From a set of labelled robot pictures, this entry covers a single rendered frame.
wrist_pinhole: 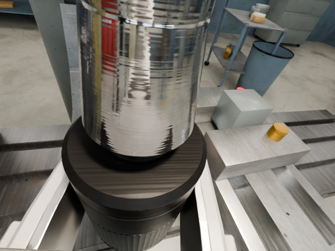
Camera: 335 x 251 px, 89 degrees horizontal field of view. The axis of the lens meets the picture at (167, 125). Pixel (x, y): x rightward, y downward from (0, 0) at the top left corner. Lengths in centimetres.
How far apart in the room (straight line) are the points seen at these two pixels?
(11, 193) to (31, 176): 4
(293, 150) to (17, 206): 40
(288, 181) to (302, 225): 6
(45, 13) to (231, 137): 52
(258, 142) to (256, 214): 9
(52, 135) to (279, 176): 40
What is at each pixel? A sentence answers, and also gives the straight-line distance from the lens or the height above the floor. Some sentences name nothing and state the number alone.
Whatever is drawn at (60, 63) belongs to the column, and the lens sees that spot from 63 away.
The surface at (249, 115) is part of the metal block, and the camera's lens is 28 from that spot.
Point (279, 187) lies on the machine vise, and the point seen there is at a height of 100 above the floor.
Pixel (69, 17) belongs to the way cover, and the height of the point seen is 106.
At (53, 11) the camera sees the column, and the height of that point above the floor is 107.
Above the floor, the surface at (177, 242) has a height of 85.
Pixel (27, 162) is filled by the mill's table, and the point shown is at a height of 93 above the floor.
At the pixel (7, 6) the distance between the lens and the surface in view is 419.
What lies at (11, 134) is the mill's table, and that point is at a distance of 43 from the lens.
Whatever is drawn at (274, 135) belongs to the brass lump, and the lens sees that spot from 29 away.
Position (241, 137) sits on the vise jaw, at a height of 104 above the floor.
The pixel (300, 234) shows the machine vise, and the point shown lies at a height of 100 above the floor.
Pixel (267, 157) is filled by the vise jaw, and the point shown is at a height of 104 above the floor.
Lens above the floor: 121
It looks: 44 degrees down
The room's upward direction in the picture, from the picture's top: 12 degrees clockwise
